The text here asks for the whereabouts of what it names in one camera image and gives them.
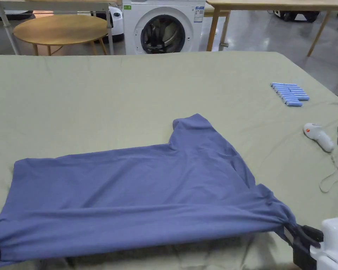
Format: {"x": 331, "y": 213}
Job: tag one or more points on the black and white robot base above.
{"x": 295, "y": 15}

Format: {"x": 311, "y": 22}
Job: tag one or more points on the white washing machine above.
{"x": 163, "y": 25}

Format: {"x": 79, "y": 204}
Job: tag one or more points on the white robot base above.
{"x": 115, "y": 24}

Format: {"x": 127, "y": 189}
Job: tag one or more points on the blue shirt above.
{"x": 135, "y": 185}

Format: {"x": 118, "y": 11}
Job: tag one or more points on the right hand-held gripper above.
{"x": 333, "y": 242}

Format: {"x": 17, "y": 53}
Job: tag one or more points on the bed with pale green sheet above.
{"x": 101, "y": 92}

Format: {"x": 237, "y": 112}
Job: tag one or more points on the row of blue batteries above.
{"x": 290, "y": 94}

